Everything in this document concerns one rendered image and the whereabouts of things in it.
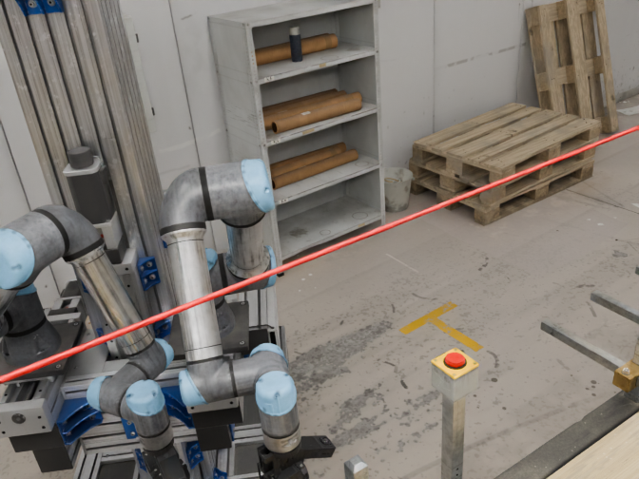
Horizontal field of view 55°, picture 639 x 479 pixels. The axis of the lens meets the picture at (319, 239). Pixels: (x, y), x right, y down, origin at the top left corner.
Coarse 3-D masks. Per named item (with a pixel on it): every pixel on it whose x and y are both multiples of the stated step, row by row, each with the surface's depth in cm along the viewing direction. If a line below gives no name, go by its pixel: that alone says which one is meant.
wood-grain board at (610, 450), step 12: (636, 420) 151; (612, 432) 148; (624, 432) 148; (636, 432) 148; (600, 444) 146; (612, 444) 146; (624, 444) 145; (636, 444) 145; (576, 456) 143; (588, 456) 143; (600, 456) 143; (612, 456) 142; (624, 456) 142; (636, 456) 142; (564, 468) 141; (576, 468) 141; (588, 468) 140; (600, 468) 140; (612, 468) 140; (624, 468) 140; (636, 468) 139
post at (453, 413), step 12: (444, 396) 132; (444, 408) 134; (456, 408) 131; (444, 420) 135; (456, 420) 133; (444, 432) 137; (456, 432) 135; (444, 444) 139; (456, 444) 137; (444, 456) 140; (456, 456) 139; (444, 468) 142; (456, 468) 141
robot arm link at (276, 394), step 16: (256, 384) 117; (272, 384) 116; (288, 384) 116; (256, 400) 117; (272, 400) 114; (288, 400) 115; (272, 416) 116; (288, 416) 117; (272, 432) 118; (288, 432) 119
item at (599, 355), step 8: (544, 320) 201; (544, 328) 200; (552, 328) 197; (560, 328) 197; (560, 336) 196; (568, 336) 193; (576, 336) 193; (568, 344) 194; (576, 344) 191; (584, 344) 189; (592, 344) 189; (584, 352) 189; (592, 352) 186; (600, 352) 186; (600, 360) 185; (608, 360) 182; (616, 360) 182; (608, 368) 183; (616, 368) 180
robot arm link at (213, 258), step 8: (208, 248) 169; (208, 256) 165; (216, 256) 165; (208, 264) 162; (216, 264) 164; (216, 272) 164; (224, 272) 164; (216, 280) 164; (224, 280) 164; (216, 288) 164; (216, 304) 168
